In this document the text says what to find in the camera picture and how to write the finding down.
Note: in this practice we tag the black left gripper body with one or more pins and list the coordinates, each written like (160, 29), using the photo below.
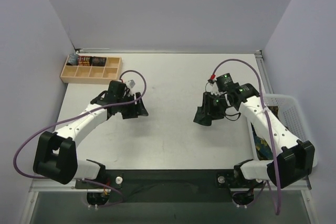
(134, 109)

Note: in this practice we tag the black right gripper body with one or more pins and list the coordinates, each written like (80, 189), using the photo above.
(208, 109)

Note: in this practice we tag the dark green tie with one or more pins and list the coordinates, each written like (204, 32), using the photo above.
(203, 116)

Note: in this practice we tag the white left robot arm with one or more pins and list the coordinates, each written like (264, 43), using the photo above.
(56, 154)

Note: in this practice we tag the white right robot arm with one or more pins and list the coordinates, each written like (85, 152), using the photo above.
(293, 158)

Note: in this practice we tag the dark brown rolled tie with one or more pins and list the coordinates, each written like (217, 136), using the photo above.
(98, 61)

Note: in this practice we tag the brown green patterned tie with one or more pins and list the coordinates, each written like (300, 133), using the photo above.
(274, 110)

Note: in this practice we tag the wooden compartment organizer box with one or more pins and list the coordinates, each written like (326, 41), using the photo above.
(93, 75)

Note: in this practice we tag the red patterned rolled tie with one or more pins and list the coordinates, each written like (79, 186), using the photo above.
(84, 61)

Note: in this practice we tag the grey rolled tie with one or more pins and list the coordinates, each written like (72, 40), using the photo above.
(72, 60)

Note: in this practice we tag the white plastic basket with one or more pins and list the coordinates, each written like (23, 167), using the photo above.
(287, 128)

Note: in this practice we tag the blue yellow patterned tie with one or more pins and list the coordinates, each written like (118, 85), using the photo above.
(263, 150)

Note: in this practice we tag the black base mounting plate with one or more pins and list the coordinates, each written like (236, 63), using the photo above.
(171, 186)

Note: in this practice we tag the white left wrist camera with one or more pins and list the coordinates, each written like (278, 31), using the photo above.
(130, 84)

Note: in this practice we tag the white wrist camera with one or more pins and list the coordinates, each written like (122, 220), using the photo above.
(130, 84)
(214, 87)

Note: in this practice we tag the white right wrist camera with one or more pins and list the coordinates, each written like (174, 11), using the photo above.
(214, 87)

